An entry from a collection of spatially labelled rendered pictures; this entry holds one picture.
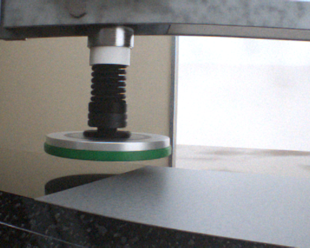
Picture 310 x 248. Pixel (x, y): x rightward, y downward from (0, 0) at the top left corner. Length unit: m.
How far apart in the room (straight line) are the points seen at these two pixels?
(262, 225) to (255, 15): 0.37
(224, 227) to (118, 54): 0.37
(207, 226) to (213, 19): 0.36
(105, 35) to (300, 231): 0.43
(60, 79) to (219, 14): 5.74
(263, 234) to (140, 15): 0.40
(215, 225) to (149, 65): 5.30
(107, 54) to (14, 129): 6.29
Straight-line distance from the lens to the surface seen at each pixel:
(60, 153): 0.59
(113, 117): 0.63
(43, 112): 6.48
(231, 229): 0.37
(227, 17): 0.64
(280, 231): 0.38
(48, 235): 0.43
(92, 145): 0.57
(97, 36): 0.64
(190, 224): 0.38
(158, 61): 5.60
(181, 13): 0.62
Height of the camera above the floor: 0.99
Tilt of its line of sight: 3 degrees down
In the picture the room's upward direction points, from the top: 2 degrees clockwise
